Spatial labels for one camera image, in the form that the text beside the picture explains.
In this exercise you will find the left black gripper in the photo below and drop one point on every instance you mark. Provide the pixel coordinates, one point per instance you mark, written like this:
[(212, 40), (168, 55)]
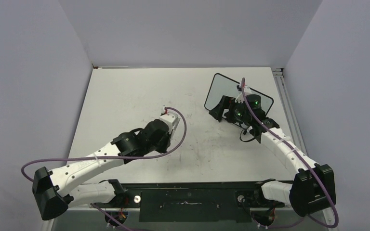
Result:
[(164, 148)]

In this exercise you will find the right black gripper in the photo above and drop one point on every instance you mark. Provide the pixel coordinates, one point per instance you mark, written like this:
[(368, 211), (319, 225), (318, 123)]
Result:
[(227, 102)]

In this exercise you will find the black framed small whiteboard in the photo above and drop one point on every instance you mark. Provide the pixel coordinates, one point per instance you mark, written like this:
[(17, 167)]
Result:
[(223, 85)]

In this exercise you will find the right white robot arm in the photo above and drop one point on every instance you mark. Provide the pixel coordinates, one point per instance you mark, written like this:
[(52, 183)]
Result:
[(313, 186)]

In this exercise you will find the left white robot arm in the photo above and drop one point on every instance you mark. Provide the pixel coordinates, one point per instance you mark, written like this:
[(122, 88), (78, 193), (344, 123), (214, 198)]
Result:
[(56, 190)]

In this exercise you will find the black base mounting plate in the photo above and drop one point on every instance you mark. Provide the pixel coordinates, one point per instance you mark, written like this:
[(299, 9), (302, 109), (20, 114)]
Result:
[(192, 202)]

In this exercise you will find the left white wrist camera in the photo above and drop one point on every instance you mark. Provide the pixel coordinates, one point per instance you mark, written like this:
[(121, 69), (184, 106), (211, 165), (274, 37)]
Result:
[(172, 120)]

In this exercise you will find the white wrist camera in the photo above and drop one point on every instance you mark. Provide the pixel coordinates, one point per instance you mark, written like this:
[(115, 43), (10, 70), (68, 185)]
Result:
[(243, 92), (172, 120)]

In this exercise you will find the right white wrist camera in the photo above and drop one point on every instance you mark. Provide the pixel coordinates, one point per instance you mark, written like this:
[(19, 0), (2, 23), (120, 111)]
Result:
[(243, 92)]

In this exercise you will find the aluminium rail right side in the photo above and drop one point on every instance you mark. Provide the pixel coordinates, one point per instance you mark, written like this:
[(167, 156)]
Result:
[(288, 108)]

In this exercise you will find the aluminium front frame rail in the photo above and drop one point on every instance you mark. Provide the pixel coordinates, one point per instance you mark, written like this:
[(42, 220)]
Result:
[(93, 220)]

